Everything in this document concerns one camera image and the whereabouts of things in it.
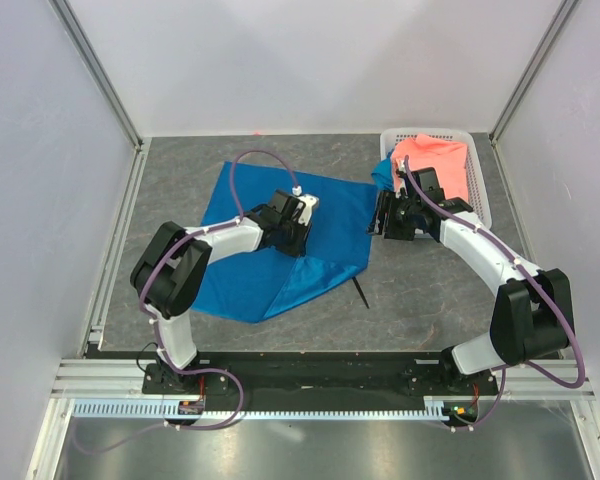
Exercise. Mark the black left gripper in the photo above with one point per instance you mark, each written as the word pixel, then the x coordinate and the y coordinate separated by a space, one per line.
pixel 298 249

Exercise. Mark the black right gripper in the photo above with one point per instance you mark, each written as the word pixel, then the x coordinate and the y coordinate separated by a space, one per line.
pixel 386 202

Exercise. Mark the blue satin napkin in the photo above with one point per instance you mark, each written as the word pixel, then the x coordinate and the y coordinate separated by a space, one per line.
pixel 257 286

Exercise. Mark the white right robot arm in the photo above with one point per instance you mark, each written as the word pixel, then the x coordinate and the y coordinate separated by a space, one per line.
pixel 532 315

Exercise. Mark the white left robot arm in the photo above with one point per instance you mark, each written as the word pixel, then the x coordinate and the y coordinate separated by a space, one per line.
pixel 170 272

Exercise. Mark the blue cloth in basket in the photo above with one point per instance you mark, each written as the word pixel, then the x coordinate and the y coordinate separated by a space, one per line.
pixel 382 175

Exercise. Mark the salmon pink cloth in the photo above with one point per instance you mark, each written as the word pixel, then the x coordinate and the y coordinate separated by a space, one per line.
pixel 447 158

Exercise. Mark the white plastic basket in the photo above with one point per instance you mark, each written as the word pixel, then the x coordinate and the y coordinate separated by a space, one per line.
pixel 477 194

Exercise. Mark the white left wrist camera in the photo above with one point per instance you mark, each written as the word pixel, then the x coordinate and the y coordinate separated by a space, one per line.
pixel 308 204

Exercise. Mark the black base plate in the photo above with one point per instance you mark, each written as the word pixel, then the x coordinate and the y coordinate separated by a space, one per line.
pixel 317 380

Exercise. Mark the white slotted cable duct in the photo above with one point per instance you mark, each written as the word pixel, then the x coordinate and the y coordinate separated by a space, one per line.
pixel 177 410

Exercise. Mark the aluminium front rail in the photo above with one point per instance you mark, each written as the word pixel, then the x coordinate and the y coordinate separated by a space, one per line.
pixel 122 378

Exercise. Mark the right aluminium frame post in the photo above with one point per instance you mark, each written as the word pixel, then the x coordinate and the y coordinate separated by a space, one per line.
pixel 540 55

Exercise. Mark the aluminium frame post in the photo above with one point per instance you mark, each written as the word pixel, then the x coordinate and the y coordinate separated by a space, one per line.
pixel 81 42
pixel 540 55

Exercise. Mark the left aluminium frame post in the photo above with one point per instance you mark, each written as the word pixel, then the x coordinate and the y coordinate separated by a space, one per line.
pixel 81 42

